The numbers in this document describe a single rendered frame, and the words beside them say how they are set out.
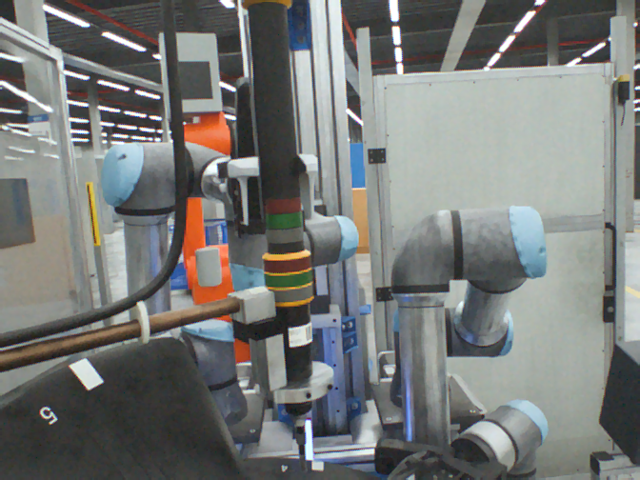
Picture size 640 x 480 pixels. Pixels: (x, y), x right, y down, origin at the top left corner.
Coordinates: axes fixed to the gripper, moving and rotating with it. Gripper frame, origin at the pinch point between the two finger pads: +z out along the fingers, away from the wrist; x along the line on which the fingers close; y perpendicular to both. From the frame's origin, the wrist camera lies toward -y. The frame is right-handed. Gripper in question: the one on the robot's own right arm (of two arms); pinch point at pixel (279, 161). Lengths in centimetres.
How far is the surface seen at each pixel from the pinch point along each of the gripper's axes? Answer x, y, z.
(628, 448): -62, 54, -26
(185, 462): 10.6, 26.4, -2.4
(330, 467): -8, 44, -25
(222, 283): -4, 86, -382
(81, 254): 47, 22, -139
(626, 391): -62, 43, -27
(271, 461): 0.6, 42.2, -26.6
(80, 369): 19.7, 18.2, -8.4
